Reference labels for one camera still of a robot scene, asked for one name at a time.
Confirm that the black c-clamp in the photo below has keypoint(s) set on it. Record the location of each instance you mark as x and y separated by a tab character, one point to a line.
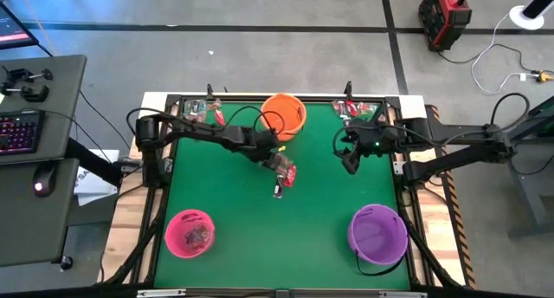
26	75
32	94

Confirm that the dark brown candy bar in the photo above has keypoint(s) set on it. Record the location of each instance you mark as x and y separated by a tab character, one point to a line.
278	189
344	118

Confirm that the grey desk panel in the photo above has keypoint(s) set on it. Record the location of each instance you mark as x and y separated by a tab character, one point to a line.
26	228
65	116

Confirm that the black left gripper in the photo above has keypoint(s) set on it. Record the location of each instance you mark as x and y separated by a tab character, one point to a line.
262	144

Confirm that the red and black case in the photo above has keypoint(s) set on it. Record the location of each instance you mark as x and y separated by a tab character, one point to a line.
446	16

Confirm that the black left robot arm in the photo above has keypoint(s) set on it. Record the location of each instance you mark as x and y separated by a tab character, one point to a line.
203	135

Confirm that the grey metal stand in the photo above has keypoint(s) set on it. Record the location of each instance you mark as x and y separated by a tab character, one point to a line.
532	189

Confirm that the purple halloween bucket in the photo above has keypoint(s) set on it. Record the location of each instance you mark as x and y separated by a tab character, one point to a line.
376	235

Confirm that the black table frame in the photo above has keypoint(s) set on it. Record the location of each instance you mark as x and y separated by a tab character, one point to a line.
259	293

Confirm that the light wooden table board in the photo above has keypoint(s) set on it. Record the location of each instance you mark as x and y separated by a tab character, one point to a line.
125	215

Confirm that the pink halloween bucket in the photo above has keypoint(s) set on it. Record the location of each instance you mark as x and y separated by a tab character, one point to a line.
175	233

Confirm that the clear wrapper candy pack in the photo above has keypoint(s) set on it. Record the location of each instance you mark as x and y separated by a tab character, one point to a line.
188	109
336	106
200	109
280	167
197	237

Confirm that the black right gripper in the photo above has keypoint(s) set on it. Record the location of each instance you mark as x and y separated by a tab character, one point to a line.
368	140

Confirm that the white round base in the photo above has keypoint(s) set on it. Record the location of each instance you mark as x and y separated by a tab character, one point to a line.
517	18

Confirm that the backlit black keyboard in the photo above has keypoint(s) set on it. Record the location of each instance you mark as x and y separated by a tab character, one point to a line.
19	133

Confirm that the orange halloween bucket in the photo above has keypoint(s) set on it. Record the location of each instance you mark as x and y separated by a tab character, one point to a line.
294	112

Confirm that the black table edge clamp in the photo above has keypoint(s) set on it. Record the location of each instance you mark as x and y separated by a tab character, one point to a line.
348	91
210	92

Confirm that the black computer mouse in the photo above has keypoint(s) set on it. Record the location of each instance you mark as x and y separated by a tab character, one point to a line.
45	179

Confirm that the silver metal bracket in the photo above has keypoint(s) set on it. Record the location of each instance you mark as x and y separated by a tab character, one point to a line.
402	294
160	293

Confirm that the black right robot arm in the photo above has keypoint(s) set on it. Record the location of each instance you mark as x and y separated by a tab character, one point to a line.
459	157

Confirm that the laptop screen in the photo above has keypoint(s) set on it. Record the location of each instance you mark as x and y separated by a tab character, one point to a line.
13	29

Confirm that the small black knob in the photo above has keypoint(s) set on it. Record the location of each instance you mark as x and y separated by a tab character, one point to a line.
66	263

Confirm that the black pole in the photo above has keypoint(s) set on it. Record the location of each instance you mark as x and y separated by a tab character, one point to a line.
539	3

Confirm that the yellow plug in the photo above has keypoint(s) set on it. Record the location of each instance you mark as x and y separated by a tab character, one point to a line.
544	76

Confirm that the white paper sheet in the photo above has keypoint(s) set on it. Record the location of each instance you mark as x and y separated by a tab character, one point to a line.
93	189

